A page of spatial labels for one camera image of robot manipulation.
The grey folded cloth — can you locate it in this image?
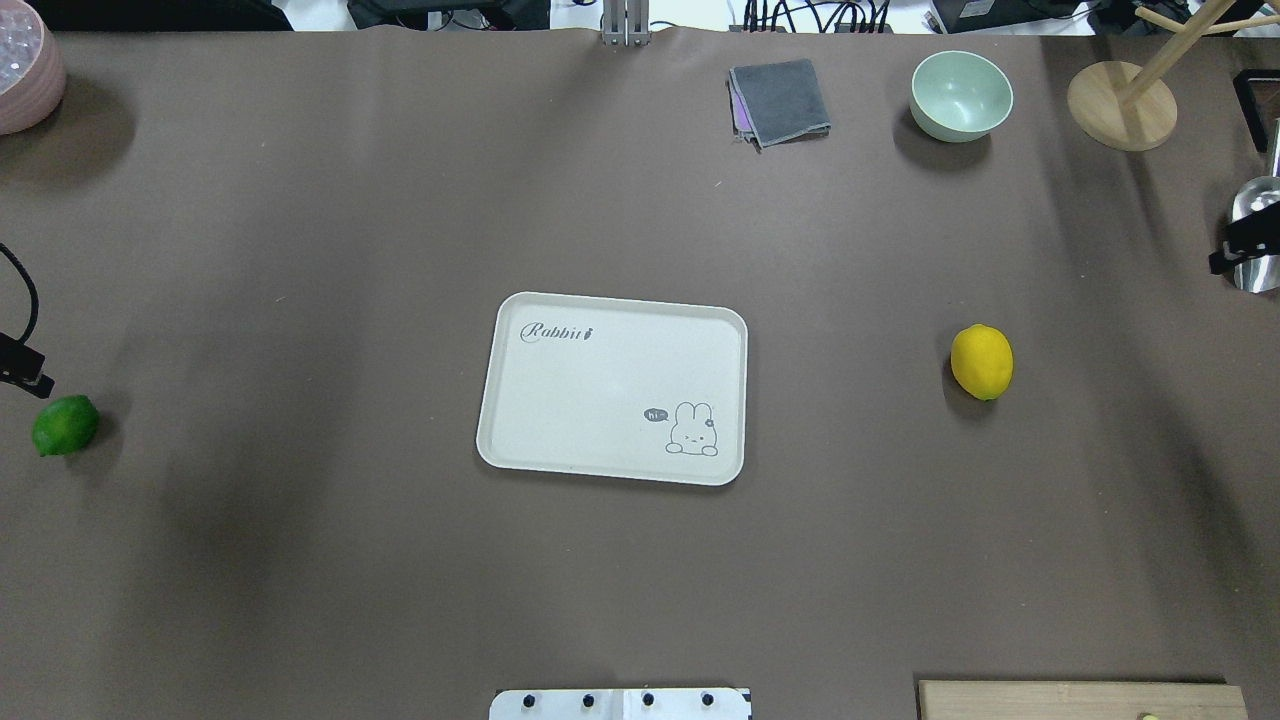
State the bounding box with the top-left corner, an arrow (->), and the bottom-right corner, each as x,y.
727,59 -> 832,149

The yellow lemon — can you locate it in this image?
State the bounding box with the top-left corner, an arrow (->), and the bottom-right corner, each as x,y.
950,324 -> 1015,401

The wooden board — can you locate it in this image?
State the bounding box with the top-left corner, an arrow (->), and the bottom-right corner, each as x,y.
918,680 -> 1248,719

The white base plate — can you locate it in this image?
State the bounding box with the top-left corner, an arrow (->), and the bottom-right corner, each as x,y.
488,687 -> 753,719

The mint green bowl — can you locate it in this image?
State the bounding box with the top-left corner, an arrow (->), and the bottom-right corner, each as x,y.
909,50 -> 1015,143

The green lime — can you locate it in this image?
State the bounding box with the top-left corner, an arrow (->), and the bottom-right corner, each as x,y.
31,395 -> 101,457

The black frame object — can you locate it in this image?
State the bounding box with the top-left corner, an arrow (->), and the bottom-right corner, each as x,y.
1233,69 -> 1279,152

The pink ribbed bowl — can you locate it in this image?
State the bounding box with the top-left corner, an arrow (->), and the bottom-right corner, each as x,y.
1,1 -> 67,136

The shiny metal scoop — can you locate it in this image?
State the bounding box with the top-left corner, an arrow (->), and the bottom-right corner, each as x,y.
1222,126 -> 1279,293

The white rabbit tray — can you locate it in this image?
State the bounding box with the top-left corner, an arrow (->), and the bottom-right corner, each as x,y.
476,291 -> 749,487

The wooden stand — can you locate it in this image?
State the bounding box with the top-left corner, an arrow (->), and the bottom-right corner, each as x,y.
1068,1 -> 1279,152

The purple cloth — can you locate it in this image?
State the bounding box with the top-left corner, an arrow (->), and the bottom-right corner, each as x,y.
728,83 -> 756,142

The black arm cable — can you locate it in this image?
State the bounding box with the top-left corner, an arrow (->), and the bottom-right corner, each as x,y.
0,243 -> 40,348

